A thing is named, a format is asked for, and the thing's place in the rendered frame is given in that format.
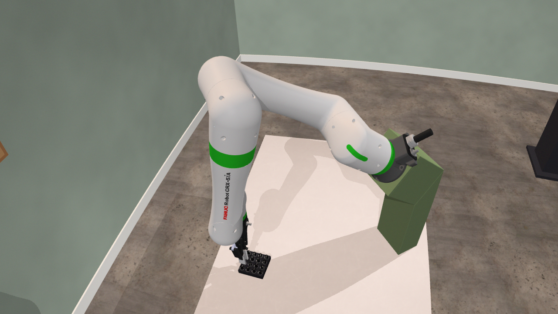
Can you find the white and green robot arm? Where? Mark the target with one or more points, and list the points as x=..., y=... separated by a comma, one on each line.
x=236, y=95

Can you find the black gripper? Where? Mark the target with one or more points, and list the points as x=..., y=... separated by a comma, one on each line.
x=239, y=249

